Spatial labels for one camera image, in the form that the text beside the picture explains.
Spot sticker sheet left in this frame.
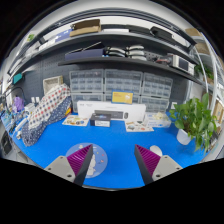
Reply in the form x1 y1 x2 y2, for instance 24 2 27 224
63 115 89 127

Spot grey drawer organiser cabinets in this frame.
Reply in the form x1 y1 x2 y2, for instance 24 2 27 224
69 69 173 112

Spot sticker sheet right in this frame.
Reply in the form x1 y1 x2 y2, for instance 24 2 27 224
125 121 154 132

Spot long white product box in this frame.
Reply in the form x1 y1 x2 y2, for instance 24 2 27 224
77 100 146 121

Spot dark flat box on shelf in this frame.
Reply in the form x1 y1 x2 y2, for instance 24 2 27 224
65 42 105 61

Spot beige framed crate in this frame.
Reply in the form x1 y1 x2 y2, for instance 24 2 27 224
43 76 63 93

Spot purple object at left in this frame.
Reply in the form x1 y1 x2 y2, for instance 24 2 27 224
14 97 24 112

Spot green potted plant white pot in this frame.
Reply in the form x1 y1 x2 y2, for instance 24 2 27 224
169 93 217 152

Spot clear plastic box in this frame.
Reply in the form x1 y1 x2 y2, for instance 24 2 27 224
145 112 171 128

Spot cardboard box on top shelf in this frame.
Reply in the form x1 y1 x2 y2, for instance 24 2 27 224
70 19 101 37

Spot white instrument on shelf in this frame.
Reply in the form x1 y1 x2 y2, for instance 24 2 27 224
172 55 195 75

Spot round light blue mouse pad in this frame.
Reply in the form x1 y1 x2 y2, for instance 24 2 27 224
66 143 108 178

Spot blue table mat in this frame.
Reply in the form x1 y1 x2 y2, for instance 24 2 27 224
14 120 205 189

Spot sticker sheet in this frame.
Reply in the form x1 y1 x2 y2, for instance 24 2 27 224
63 115 89 127
125 121 154 132

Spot white computer mouse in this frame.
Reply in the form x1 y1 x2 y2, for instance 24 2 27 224
150 145 162 156

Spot patterned red white cloth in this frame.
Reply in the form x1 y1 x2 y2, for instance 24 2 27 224
21 84 71 146

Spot yellow card sign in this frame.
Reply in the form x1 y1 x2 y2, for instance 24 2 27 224
112 91 133 104

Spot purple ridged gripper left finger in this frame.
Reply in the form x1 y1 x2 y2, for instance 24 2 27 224
45 144 93 186

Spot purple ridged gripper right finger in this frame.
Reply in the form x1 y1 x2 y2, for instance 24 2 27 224
134 145 182 185

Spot small black box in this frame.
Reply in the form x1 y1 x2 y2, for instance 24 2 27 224
90 113 111 127

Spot grey metal shelf unit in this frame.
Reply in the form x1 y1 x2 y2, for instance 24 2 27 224
6 8 221 98

